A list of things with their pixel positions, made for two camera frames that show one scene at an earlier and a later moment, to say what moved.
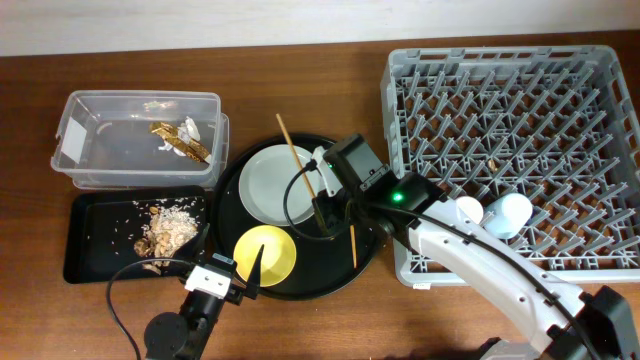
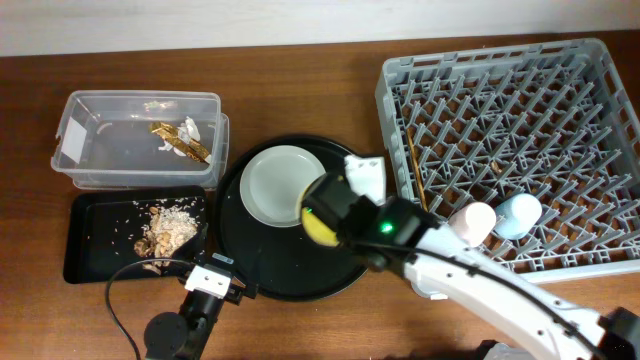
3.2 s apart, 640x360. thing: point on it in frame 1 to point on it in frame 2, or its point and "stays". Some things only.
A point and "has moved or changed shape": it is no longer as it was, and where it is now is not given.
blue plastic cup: x=508 y=215 has moved or changed shape
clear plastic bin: x=141 y=139 stays
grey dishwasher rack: x=556 y=125 stays
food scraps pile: x=168 y=226 stays
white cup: x=471 y=207 has moved or changed shape
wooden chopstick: x=320 y=215 to x=416 y=167
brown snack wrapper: x=195 y=149 stays
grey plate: x=263 y=181 stays
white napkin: x=187 y=132 stays
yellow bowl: x=278 y=254 to x=317 y=229
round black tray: x=321 y=265 stays
